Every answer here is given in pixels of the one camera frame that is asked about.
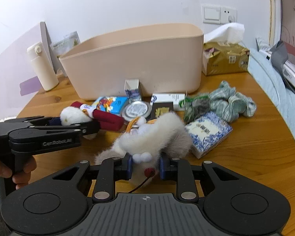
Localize white flat box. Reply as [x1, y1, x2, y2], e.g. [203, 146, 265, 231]
[150, 93, 185, 111]

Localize white wall socket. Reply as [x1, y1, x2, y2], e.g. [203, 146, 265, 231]
[221, 6, 237, 24]

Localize gold tissue pack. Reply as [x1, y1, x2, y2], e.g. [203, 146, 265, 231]
[202, 22, 250, 76]

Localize black card gold characters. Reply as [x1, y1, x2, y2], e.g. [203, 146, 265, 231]
[150, 102, 174, 119]

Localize green bag of dried herbs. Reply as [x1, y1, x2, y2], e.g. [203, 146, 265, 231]
[179, 94, 210, 124]

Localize blue white patterned tissue pack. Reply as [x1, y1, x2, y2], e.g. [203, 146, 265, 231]
[185, 111, 233, 159]

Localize purple board panel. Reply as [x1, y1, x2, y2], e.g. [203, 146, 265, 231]
[0, 22, 55, 120]

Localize red white plush doll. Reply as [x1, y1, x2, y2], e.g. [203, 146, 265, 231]
[60, 101, 124, 132]

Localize round silver tin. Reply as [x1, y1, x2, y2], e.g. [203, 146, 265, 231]
[121, 101, 152, 122]

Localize light blue bed quilt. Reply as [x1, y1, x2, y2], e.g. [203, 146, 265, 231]
[248, 37, 295, 139]

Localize blue cartoon snack packet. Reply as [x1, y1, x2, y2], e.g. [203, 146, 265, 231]
[91, 96, 128, 116]

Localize banana snack pouch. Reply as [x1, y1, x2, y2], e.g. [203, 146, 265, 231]
[50, 30, 81, 77]

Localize cream thermos bottle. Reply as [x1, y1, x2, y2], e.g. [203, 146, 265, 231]
[27, 41, 59, 91]

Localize beige plastic storage bin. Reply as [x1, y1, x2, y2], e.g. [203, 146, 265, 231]
[60, 23, 204, 101]

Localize green striped cloth bundle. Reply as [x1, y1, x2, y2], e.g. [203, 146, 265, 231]
[208, 80, 257, 123]

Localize white blood pressure monitor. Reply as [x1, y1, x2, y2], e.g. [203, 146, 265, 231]
[259, 49, 295, 94]

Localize small open blue carton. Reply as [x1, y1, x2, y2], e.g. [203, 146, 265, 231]
[124, 79, 142, 103]

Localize white grey plush toy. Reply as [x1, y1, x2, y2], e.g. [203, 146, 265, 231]
[95, 112, 192, 186]

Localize grey cuff strap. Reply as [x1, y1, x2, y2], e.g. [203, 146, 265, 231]
[270, 40, 289, 73]

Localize cream bed headboard frame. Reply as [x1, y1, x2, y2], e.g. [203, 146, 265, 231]
[269, 0, 282, 46]

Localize person's left hand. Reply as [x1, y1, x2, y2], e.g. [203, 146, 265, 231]
[0, 156, 37, 190]

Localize white wall switch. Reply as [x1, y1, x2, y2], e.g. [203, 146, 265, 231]
[202, 4, 221, 25]

